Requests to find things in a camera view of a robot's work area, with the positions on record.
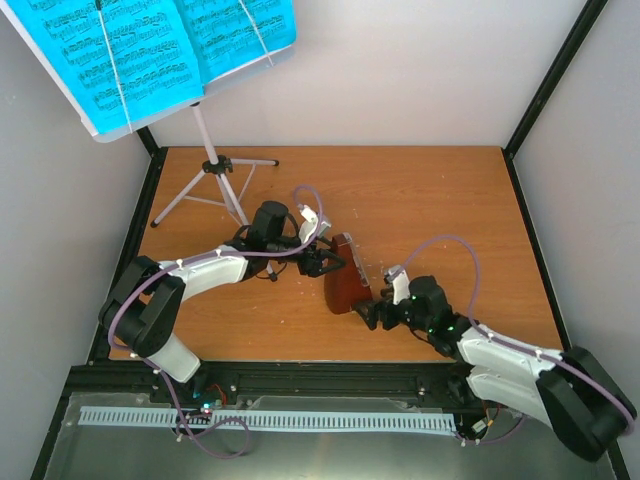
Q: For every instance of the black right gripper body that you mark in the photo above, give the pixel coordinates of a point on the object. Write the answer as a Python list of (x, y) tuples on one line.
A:
[(391, 320)]

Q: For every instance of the white tripod music stand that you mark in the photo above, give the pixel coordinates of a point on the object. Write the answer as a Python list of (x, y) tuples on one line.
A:
[(219, 166)]

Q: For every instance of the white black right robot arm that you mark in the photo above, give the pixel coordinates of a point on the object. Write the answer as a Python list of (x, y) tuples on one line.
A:
[(568, 391)]

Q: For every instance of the blue sheet music book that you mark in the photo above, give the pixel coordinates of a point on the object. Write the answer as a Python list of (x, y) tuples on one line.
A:
[(125, 64)]

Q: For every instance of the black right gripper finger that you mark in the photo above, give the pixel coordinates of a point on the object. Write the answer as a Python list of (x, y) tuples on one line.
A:
[(367, 305), (372, 315)]

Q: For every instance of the black frame post right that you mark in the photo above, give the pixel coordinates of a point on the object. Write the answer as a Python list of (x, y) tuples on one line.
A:
[(572, 43)]

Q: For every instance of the light blue slotted cable duct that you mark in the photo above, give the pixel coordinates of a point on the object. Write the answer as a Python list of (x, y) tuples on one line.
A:
[(272, 421)]

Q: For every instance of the black frame post left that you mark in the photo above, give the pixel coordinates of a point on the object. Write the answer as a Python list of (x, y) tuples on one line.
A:
[(125, 250)]

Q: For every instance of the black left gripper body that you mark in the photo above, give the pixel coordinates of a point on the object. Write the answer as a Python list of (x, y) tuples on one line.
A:
[(305, 265)]

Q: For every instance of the brown wooden metronome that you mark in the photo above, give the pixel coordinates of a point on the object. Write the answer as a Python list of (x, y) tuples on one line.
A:
[(342, 287)]

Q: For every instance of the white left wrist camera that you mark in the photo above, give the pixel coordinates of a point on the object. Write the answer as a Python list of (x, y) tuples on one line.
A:
[(313, 226)]

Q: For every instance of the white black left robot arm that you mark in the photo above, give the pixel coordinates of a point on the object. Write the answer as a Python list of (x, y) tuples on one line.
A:
[(142, 308)]

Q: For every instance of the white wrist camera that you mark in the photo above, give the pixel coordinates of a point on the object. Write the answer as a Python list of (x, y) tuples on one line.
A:
[(313, 226), (397, 280)]

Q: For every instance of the black frame post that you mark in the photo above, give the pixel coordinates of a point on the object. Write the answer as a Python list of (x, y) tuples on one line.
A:
[(572, 43), (125, 250)]

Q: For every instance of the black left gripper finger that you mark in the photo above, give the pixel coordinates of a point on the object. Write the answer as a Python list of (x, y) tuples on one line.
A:
[(328, 262), (320, 245)]

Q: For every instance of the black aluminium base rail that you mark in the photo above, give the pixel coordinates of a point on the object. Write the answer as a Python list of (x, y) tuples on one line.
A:
[(427, 385)]

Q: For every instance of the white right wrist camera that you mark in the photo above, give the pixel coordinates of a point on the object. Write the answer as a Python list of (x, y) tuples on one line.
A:
[(397, 280)]

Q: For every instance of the clear plastic metronome cover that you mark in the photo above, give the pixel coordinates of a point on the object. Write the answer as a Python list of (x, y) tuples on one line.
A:
[(357, 262)]

